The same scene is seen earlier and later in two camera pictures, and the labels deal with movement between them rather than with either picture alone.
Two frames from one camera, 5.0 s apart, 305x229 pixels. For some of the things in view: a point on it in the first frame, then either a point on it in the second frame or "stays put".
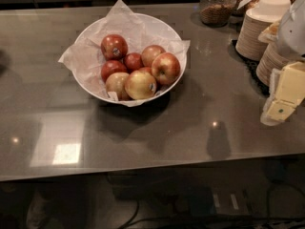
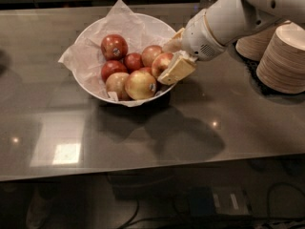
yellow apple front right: x=140 y=85 stays put
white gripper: x=292 y=37 -> x=199 y=37
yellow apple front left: x=115 y=83 stays put
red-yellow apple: x=165 y=68 stays put
